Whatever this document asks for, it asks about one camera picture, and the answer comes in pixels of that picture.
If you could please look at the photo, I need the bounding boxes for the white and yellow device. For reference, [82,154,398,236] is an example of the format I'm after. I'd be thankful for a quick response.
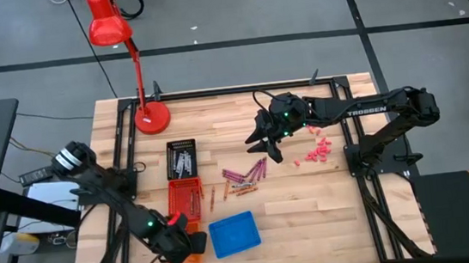
[0,229,42,259]

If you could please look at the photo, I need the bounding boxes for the white control box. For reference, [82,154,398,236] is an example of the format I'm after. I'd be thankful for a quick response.
[15,180,83,236]

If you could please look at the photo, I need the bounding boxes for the blue plastic basket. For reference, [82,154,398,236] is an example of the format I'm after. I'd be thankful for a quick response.
[206,209,264,260]

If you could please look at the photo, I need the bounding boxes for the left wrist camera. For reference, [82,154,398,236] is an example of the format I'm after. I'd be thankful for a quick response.
[186,230,210,256]

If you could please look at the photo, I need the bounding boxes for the black mat, striped edge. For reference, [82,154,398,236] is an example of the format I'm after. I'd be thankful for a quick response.
[408,168,469,263]

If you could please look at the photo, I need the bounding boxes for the red tape tag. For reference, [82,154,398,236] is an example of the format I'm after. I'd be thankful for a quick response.
[166,211,183,228]

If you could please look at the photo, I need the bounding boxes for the black cable loop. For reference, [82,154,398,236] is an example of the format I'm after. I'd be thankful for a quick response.
[118,0,147,21]

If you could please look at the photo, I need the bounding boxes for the red plastic basket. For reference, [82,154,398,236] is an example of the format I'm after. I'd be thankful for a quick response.
[165,176,206,224]

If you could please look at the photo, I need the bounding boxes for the black plastic basket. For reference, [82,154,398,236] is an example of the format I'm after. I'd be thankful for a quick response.
[163,138,200,181]

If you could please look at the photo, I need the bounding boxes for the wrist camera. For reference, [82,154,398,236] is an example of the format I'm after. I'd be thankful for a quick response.
[266,143,285,165]
[186,230,210,256]

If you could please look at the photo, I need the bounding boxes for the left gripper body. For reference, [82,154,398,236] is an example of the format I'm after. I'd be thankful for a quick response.
[150,219,194,263]

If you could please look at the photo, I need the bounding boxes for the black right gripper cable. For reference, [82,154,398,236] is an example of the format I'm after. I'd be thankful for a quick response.
[251,86,292,114]

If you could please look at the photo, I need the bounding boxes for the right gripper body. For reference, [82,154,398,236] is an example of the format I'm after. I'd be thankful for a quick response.
[253,93,313,148]

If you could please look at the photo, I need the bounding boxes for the black lamp cable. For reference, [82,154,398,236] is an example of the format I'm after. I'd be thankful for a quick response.
[65,0,119,104]

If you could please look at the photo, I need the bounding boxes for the red desk lamp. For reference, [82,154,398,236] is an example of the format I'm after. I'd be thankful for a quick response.
[84,0,174,141]

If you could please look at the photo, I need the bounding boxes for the purple crayons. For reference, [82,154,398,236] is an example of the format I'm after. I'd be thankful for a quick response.
[222,172,244,186]

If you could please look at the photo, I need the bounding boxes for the black power adapter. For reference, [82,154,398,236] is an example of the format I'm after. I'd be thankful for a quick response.
[17,164,57,188]

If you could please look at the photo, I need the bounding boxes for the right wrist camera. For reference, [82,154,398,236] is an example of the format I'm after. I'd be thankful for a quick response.
[266,143,285,165]

